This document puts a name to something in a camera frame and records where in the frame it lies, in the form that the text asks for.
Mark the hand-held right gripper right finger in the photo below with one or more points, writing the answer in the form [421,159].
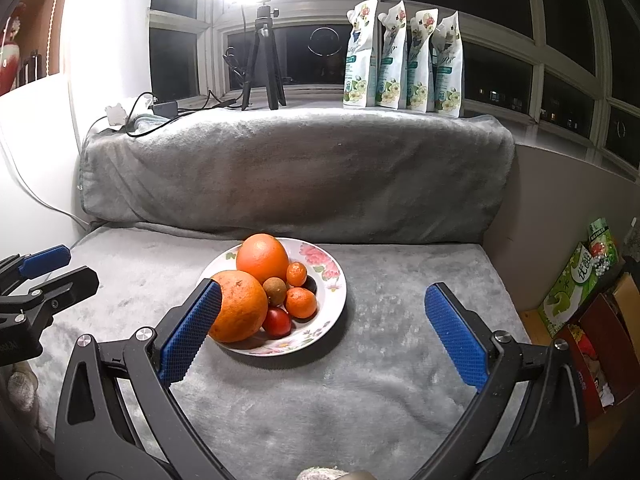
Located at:
[457,335]

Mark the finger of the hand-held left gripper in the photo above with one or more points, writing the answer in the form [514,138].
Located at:
[45,259]
[70,287]

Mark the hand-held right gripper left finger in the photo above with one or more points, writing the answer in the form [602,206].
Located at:
[192,332]

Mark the rough-skinned orange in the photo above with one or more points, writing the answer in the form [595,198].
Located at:
[240,305]

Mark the red cherry tomato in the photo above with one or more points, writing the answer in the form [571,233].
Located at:
[276,322]

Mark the brown longan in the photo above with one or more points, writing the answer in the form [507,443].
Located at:
[275,291]

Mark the smooth oval orange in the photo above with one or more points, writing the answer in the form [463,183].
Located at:
[262,257]

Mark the small mandarin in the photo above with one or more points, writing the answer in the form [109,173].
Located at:
[301,302]

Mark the orange kumquat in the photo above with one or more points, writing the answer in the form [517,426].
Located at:
[296,274]

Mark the floral white plate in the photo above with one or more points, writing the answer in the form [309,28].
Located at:
[330,310]

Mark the person's left hand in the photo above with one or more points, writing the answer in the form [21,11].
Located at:
[21,387]

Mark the green carton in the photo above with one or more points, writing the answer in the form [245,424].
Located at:
[570,290]

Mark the red printed box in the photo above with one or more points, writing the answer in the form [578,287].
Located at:
[585,370]

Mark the dark red carton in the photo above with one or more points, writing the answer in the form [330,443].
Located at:
[615,350]

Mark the green snack packet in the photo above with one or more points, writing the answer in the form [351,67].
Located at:
[600,245]

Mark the light folded cloth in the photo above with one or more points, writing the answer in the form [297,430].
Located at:
[147,122]

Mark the brown cardboard box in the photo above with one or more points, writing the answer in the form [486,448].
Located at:
[627,300]

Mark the black power adapter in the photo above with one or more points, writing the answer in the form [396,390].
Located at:
[165,109]

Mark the grey covered cushion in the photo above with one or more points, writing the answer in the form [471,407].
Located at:
[300,170]

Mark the red figurine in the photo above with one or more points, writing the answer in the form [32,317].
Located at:
[10,60]

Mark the floral white refill pouch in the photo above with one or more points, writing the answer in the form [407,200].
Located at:
[391,65]
[448,77]
[421,70]
[360,60]

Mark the black tripod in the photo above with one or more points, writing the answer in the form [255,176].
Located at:
[264,25]

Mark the white framed window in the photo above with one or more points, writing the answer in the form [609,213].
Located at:
[320,10]

